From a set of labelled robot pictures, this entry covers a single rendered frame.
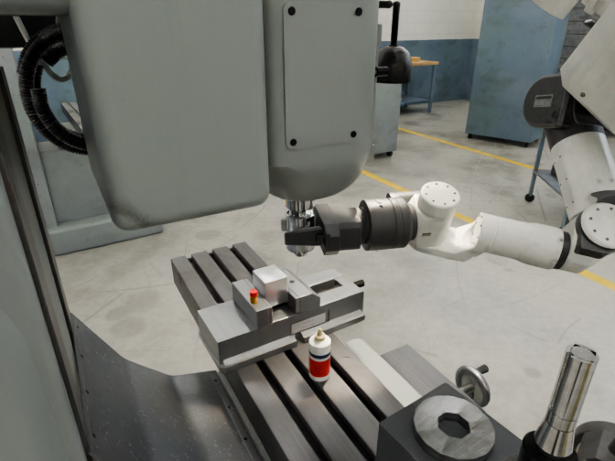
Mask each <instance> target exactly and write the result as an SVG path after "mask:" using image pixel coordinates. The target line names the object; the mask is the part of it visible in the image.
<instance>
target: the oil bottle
mask: <svg viewBox="0 0 615 461"><path fill-rule="evenodd" d="M329 375H330V338H329V337H328V336H327V335H325V334H324V333H323V332H322V328H321V327H320V328H319V329H318V332H317V333H316V334H315V335H313V336H312V337H310V339H309V377H310V378H311V379H312V380H313V381H325V380H327V379H328V378H329Z"/></svg>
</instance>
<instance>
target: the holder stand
mask: <svg viewBox="0 0 615 461"><path fill-rule="evenodd" d="M522 441H523V440H521V439H520V438H519V437H517V436H516V435H515V434H513V433H512V432H511V431H509V430H508V429H507V428H505V427H504V426H503V425H501V424H500V423H498V422H497V421H496V420H495V419H493V418H492V417H491V416H489V415H488V414H487V413H485V412H484V411H483V410H482V409H481V408H480V407H478V406H477V405H476V404H474V403H473V402H471V401H470V400H469V399H467V398H466V397H465V396H463V395H462V394H461V393H460V392H458V391H457V390H455V389H454V388H453V387H451V386H450V385H449V384H447V383H443V384H442V385H440V386H438V387H437V388H435V389H434V390H433V391H430V392H429V393H427V394H426V395H424V396H422V397H421V398H419V399H417V400H416V401H414V402H412V403H410V404H409V405H407V406H405V407H404V408H403V409H401V410H400V411H398V412H396V413H394V414H393V415H391V416H389V417H388V418H386V419H384V420H383V421H381V422H380V423H379V430H378V440H377V450H376V459H375V461H517V457H518V455H519V451H520V448H521V444H522Z"/></svg>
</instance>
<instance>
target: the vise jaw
mask: <svg viewBox="0 0 615 461"><path fill-rule="evenodd" d="M280 270H281V271H282V272H283V273H284V274H285V275H286V276H287V288H288V301H287V302H286V303H287V304H288V305H289V306H290V307H291V308H292V309H293V310H294V311H295V312H296V313H297V312H298V313H302V312H305V311H308V310H310V309H313V308H316V307H319V306H320V296H319V295H317V294H316V293H315V292H314V291H313V290H312V289H311V288H310V287H308V286H307V285H306V284H305V283H304V282H303V281H302V280H301V279H299V278H298V277H297V276H296V275H295V274H294V273H293V272H291V271H289V270H288V269H286V268H281V269H280Z"/></svg>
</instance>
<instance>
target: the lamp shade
mask: <svg viewBox="0 0 615 461"><path fill-rule="evenodd" d="M378 67H388V68H389V74H388V76H382V77H377V83H386V84H402V83H409V82H411V77H412V67H413V66H412V61H411V58H410V53H409V52H408V51H407V50H406V49H405V48H403V47H400V46H399V45H389V46H387V47H383V48H382V49H380V50H379V55H378Z"/></svg>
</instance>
